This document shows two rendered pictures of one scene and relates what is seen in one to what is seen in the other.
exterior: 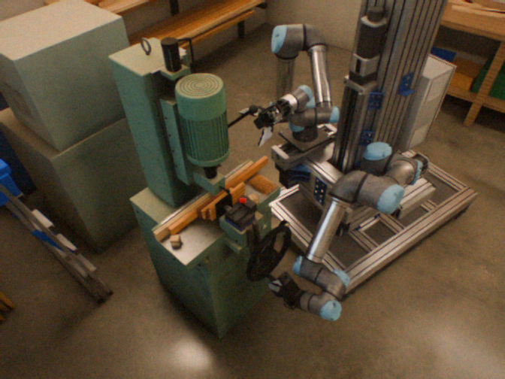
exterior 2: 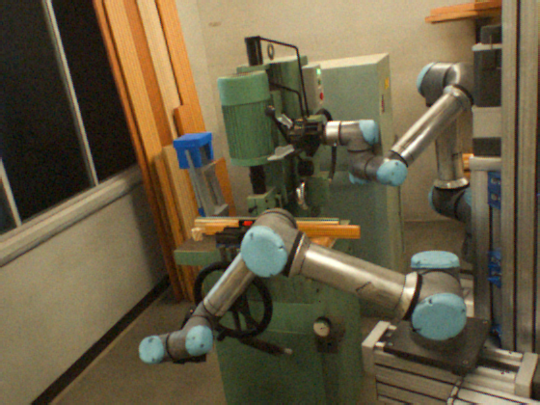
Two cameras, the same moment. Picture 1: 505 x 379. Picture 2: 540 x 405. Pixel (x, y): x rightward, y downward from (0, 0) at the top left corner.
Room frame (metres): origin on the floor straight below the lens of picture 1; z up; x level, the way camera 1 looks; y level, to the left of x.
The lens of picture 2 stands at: (0.59, -1.62, 1.66)
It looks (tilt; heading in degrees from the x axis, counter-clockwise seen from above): 19 degrees down; 70
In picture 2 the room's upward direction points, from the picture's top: 8 degrees counter-clockwise
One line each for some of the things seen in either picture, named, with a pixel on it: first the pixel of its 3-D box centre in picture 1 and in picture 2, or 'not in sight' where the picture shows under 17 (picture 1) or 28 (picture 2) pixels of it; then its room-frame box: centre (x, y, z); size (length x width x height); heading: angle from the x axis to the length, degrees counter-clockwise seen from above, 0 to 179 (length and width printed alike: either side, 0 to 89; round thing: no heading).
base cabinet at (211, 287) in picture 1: (208, 254); (294, 338); (1.28, 0.25, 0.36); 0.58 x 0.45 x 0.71; 46
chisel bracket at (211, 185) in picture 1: (209, 180); (263, 202); (1.21, 0.18, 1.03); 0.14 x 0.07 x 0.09; 46
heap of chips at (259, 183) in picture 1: (261, 182); (316, 242); (1.30, -0.06, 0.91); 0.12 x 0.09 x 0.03; 46
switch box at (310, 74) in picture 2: not in sight; (311, 87); (1.52, 0.30, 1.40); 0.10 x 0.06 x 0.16; 46
